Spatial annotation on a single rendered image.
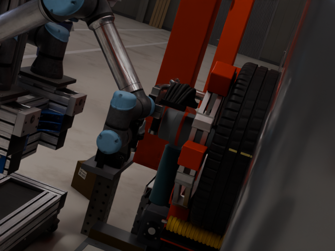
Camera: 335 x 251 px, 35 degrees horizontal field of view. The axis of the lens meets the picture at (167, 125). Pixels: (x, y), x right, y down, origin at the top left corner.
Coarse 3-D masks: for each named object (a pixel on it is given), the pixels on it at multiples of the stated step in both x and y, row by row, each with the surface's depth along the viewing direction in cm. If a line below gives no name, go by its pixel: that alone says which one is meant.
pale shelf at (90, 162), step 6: (132, 156) 293; (84, 162) 261; (90, 162) 264; (96, 162) 266; (126, 162) 280; (132, 162) 289; (84, 168) 260; (90, 168) 259; (96, 168) 259; (108, 168) 263; (114, 168) 266; (126, 168) 279; (102, 174) 259; (108, 174) 258; (114, 174) 258
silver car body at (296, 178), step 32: (320, 0) 103; (320, 32) 101; (288, 64) 112; (320, 64) 100; (288, 96) 107; (320, 96) 99; (288, 128) 104; (320, 128) 98; (256, 160) 115; (288, 160) 103; (320, 160) 98; (256, 192) 112; (288, 192) 103; (320, 192) 98; (256, 224) 111; (288, 224) 104; (320, 224) 100
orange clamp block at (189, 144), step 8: (184, 144) 177; (192, 144) 180; (200, 144) 183; (184, 152) 176; (192, 152) 176; (200, 152) 175; (184, 160) 177; (192, 160) 176; (200, 160) 175; (192, 168) 176
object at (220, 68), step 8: (216, 64) 185; (224, 64) 186; (216, 72) 183; (224, 72) 183; (232, 72) 183; (216, 80) 184; (224, 80) 183; (232, 80) 186; (208, 88) 188; (216, 88) 186; (224, 88) 185; (224, 96) 188
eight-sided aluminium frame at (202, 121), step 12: (204, 96) 188; (228, 96) 223; (204, 108) 185; (216, 108) 185; (204, 120) 182; (192, 132) 184; (204, 132) 183; (204, 144) 183; (180, 168) 187; (180, 180) 188; (192, 180) 187; (180, 192) 204; (192, 192) 215; (180, 204) 204
